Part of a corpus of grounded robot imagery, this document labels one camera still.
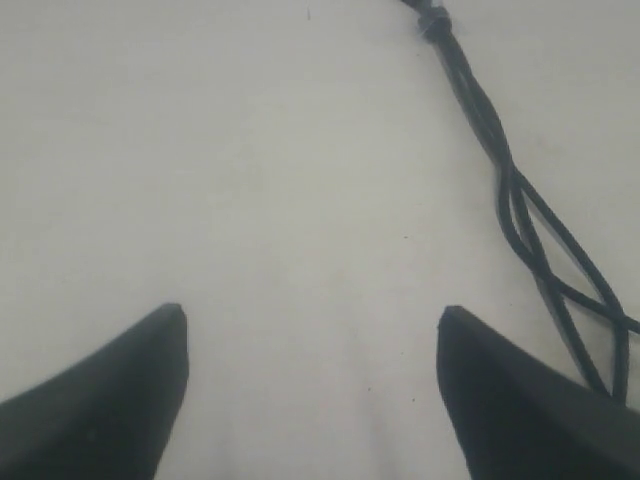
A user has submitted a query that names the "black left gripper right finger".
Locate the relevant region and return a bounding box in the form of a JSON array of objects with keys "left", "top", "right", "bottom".
[{"left": 437, "top": 306, "right": 639, "bottom": 479}]

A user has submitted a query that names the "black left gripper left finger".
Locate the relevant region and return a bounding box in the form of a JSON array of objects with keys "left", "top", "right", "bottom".
[{"left": 1, "top": 303, "right": 189, "bottom": 479}]

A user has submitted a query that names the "black three-strand cord bundle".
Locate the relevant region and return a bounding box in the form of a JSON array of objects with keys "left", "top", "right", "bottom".
[
  {"left": 399, "top": 0, "right": 631, "bottom": 401},
  {"left": 399, "top": 0, "right": 616, "bottom": 399}
]

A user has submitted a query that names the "clear tape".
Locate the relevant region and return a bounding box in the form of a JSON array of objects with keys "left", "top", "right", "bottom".
[{"left": 418, "top": 6, "right": 452, "bottom": 43}]

